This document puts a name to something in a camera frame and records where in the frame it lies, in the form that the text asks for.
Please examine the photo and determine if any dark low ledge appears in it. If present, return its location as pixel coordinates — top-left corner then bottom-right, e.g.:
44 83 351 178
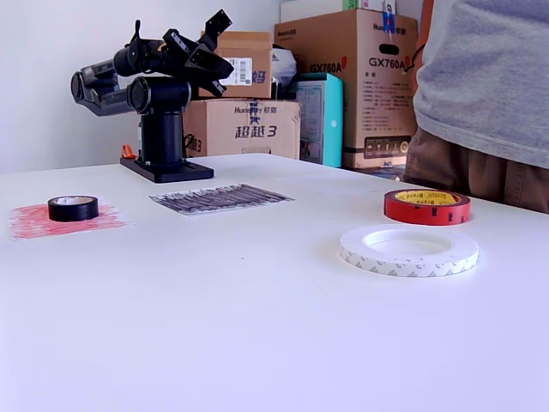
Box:
368 162 407 184

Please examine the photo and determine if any tall GX760A cardboard box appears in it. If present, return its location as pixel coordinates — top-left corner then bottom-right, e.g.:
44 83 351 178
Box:
274 9 419 169

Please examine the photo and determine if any black tape roll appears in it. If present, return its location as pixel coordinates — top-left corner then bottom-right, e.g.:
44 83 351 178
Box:
47 195 100 223

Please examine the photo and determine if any teal carton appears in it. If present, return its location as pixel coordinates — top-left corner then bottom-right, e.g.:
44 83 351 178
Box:
287 72 344 168

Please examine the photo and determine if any Huntkey cardboard box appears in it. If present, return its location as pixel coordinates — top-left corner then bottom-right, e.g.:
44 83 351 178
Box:
183 99 303 161

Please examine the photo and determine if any white tape roll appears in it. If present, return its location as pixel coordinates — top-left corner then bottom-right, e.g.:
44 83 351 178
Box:
340 225 480 279

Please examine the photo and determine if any black scribbled paper sheet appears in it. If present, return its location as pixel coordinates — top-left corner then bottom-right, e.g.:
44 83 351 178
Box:
148 183 297 218

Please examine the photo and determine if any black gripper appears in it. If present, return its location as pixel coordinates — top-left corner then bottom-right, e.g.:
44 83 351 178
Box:
161 27 235 98

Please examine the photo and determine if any grey plastic bag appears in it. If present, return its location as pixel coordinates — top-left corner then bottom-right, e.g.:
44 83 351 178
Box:
272 46 298 87

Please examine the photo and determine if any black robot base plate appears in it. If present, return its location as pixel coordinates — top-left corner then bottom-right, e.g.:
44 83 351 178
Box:
119 156 214 185

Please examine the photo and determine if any person in grey shirt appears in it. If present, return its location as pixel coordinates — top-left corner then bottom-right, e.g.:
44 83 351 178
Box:
402 0 549 215

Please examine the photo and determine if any green and white box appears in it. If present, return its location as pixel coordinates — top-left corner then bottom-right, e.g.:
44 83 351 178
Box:
342 0 398 13

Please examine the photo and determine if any red scribbled paper sheet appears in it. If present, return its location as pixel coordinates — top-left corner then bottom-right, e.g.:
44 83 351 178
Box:
7 201 134 241

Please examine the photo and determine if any cardboard box with shipping label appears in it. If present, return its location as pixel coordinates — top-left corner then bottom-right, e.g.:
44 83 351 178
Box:
199 30 275 100

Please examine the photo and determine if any black base power cable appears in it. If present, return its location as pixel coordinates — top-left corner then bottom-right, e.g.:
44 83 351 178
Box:
182 112 196 159

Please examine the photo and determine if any red tape roll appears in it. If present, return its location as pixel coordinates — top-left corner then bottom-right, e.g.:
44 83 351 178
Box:
383 188 472 227

